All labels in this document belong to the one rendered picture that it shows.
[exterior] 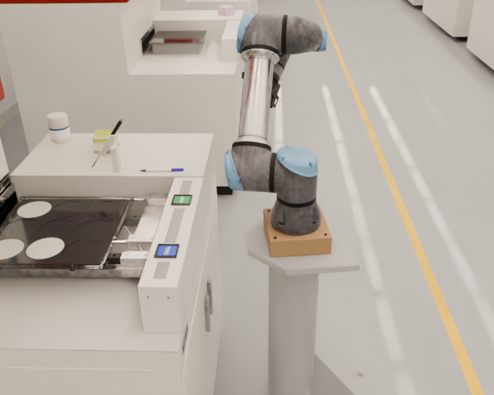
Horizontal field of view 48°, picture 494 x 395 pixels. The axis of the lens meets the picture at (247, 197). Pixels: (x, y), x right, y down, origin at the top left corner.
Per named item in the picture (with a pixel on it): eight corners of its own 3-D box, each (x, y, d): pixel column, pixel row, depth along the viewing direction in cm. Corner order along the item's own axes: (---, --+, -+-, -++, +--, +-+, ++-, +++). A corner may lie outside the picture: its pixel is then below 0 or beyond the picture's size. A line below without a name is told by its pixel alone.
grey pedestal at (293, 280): (366, 367, 230) (387, 196, 190) (401, 462, 191) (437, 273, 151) (245, 377, 226) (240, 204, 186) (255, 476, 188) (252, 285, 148)
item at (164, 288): (143, 333, 133) (136, 287, 126) (177, 215, 181) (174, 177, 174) (181, 333, 132) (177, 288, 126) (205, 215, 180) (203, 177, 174)
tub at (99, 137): (94, 156, 188) (91, 137, 185) (99, 146, 194) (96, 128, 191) (115, 155, 188) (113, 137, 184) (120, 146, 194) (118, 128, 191)
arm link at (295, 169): (316, 205, 154) (318, 162, 147) (268, 201, 156) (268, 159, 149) (317, 184, 164) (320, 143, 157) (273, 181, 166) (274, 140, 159)
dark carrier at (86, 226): (-29, 264, 146) (-30, 262, 146) (22, 200, 176) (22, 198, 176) (99, 266, 145) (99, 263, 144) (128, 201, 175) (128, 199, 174)
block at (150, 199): (145, 205, 174) (144, 197, 173) (147, 201, 177) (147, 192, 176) (170, 206, 174) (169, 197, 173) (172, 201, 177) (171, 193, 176)
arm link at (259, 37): (272, 189, 151) (288, 5, 160) (219, 186, 153) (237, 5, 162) (276, 197, 162) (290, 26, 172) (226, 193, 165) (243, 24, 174)
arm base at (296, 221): (316, 206, 172) (317, 179, 167) (325, 234, 159) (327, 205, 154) (267, 208, 171) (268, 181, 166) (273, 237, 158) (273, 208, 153)
